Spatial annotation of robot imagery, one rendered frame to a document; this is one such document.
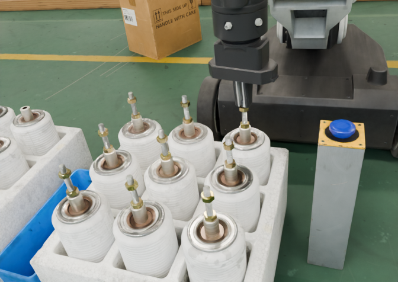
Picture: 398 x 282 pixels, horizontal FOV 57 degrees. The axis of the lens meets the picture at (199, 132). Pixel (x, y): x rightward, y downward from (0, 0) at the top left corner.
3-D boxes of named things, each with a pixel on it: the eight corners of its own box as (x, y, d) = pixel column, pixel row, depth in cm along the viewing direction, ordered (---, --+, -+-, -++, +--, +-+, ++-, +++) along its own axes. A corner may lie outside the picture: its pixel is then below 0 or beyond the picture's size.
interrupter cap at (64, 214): (85, 186, 66) (84, 183, 66) (110, 204, 62) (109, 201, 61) (48, 211, 62) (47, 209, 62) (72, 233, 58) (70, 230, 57)
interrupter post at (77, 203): (81, 201, 63) (75, 186, 61) (89, 207, 62) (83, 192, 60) (69, 209, 62) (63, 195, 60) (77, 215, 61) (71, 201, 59)
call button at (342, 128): (329, 127, 63) (330, 117, 61) (353, 129, 61) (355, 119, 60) (327, 141, 59) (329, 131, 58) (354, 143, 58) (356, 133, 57)
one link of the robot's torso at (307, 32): (281, 12, 122) (265, -81, 76) (346, 10, 116) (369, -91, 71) (278, 57, 121) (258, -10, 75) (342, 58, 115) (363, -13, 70)
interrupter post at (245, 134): (243, 135, 74) (243, 121, 72) (253, 138, 73) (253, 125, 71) (237, 141, 72) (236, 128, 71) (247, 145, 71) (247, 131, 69)
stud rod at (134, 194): (138, 209, 58) (128, 173, 54) (144, 210, 57) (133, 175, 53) (135, 213, 57) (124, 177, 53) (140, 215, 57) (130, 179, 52)
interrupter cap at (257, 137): (239, 125, 77) (239, 122, 77) (272, 135, 73) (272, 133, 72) (219, 144, 72) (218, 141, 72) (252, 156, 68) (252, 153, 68)
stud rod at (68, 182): (77, 202, 60) (63, 167, 56) (71, 202, 60) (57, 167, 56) (79, 197, 61) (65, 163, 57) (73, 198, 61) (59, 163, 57)
